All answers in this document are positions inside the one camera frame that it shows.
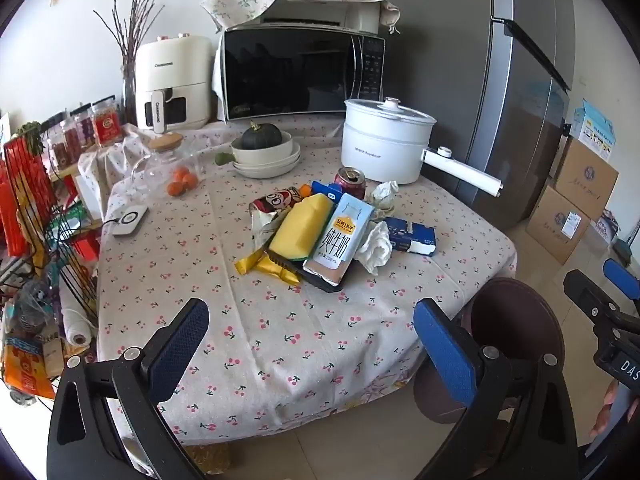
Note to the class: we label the white flat device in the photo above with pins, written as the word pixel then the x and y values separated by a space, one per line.
pixel 131 220

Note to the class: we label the small orange fruit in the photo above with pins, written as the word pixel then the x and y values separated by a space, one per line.
pixel 190 180
pixel 175 188
pixel 179 174

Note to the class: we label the glass vase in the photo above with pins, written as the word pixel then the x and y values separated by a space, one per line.
pixel 129 95

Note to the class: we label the yellow snack packet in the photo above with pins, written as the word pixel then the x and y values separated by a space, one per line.
pixel 302 225

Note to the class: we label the stacked white bowls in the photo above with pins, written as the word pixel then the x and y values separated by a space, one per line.
pixel 270 169

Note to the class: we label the yellow wrapper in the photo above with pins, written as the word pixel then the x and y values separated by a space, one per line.
pixel 272 267

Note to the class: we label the white tissue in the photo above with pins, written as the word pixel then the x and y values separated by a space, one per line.
pixel 375 247

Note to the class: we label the cardboard box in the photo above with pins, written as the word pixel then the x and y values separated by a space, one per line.
pixel 562 225
pixel 587 177

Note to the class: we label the grey refrigerator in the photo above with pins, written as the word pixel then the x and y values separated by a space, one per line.
pixel 475 85

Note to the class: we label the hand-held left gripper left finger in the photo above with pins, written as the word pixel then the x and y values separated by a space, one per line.
pixel 182 345

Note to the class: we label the glass jar with wooden lid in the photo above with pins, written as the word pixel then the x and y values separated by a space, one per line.
pixel 160 162

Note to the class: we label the black microwave oven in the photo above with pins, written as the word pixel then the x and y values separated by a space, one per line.
pixel 290 75

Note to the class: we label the open red drink can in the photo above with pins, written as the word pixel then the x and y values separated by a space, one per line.
pixel 349 182

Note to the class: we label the small green object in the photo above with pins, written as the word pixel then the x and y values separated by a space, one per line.
pixel 223 158

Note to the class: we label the cream air fryer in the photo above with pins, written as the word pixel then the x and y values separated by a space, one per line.
pixel 172 75

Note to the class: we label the small orange packet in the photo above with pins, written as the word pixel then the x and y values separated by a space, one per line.
pixel 305 191

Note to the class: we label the small blue carton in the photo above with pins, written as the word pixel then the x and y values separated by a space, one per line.
pixel 327 189

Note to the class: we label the dark green pumpkin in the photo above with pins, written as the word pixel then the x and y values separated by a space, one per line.
pixel 261 137

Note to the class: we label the white appliance under cloth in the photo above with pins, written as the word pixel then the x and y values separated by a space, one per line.
pixel 325 12

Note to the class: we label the white electric cooking pot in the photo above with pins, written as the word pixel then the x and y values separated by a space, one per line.
pixel 385 145

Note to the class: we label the dry branches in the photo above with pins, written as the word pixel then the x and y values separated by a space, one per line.
pixel 131 25

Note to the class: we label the crumpled pale green paper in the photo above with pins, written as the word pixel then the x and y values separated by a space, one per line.
pixel 384 195

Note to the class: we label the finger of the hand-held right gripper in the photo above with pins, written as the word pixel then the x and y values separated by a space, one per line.
pixel 620 274
pixel 587 294

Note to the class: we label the orange snack bag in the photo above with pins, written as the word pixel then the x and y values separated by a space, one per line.
pixel 25 367

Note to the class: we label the colourful bag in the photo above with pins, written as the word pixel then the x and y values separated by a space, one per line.
pixel 607 227

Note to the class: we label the silver snack wrapper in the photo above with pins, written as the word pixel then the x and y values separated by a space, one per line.
pixel 262 227

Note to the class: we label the white milk carton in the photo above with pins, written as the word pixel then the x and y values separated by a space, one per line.
pixel 340 240

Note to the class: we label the blue and white carton box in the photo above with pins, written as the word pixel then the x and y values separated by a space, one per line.
pixel 597 130

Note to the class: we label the dark green squash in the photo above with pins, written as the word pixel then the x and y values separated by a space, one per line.
pixel 260 154

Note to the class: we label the cherry print tablecloth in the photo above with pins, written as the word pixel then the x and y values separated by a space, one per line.
pixel 300 335

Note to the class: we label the red packets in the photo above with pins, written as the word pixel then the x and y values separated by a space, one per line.
pixel 22 195

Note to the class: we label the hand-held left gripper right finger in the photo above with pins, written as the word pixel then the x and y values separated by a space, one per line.
pixel 445 350

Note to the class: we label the black tray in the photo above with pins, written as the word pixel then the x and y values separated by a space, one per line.
pixel 330 282

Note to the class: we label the brown trash bin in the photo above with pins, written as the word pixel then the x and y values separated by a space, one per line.
pixel 510 315

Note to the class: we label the person's right hand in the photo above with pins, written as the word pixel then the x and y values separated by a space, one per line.
pixel 607 407

